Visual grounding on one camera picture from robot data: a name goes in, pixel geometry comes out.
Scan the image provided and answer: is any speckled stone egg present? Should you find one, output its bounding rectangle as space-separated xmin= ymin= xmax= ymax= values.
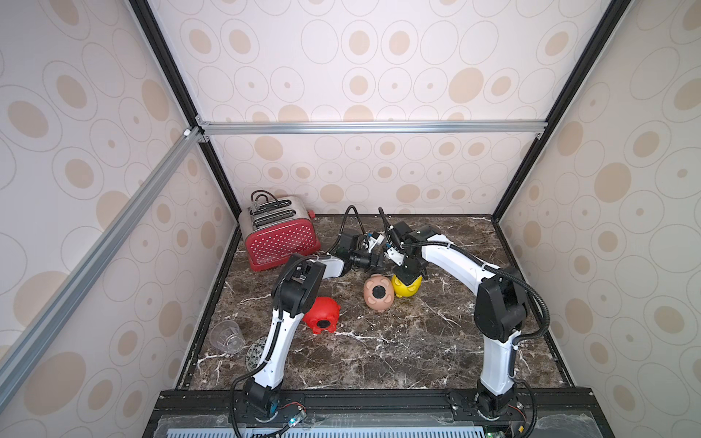
xmin=245 ymin=337 xmax=267 ymax=372

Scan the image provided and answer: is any red metal toaster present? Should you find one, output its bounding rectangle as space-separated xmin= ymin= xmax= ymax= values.
xmin=238 ymin=189 xmax=321 ymax=272

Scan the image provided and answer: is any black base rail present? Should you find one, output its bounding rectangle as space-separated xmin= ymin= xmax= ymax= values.
xmin=143 ymin=388 xmax=613 ymax=437

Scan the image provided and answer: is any horizontal aluminium rail back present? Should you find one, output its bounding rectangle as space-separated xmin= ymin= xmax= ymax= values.
xmin=202 ymin=120 xmax=548 ymax=136

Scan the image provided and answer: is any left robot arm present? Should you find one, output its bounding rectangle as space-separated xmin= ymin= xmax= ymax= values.
xmin=232 ymin=232 xmax=386 ymax=419

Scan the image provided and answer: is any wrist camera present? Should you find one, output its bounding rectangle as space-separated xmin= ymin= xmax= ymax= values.
xmin=366 ymin=232 xmax=384 ymax=253
xmin=384 ymin=244 xmax=403 ymax=265

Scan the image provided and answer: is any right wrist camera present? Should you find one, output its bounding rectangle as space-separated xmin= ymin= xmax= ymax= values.
xmin=384 ymin=244 xmax=403 ymax=265

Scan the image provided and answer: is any clear glass cup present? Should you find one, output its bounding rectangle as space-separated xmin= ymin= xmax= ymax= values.
xmin=208 ymin=320 xmax=246 ymax=355

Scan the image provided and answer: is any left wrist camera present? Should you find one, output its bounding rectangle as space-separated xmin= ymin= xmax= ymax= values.
xmin=366 ymin=232 xmax=384 ymax=253

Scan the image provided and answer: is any diagonal aluminium rail left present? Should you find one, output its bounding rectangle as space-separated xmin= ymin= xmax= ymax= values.
xmin=1 ymin=126 xmax=204 ymax=410

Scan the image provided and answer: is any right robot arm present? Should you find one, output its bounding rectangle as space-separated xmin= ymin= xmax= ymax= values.
xmin=383 ymin=221 xmax=549 ymax=419

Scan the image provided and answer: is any red piggy bank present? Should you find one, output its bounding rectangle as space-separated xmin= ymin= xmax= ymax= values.
xmin=303 ymin=297 xmax=341 ymax=335

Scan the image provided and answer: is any pink piggy bank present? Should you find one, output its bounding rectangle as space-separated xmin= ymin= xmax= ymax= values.
xmin=363 ymin=274 xmax=395 ymax=312

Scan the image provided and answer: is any yellow piggy bank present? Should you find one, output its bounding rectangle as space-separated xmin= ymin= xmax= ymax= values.
xmin=392 ymin=275 xmax=423 ymax=297

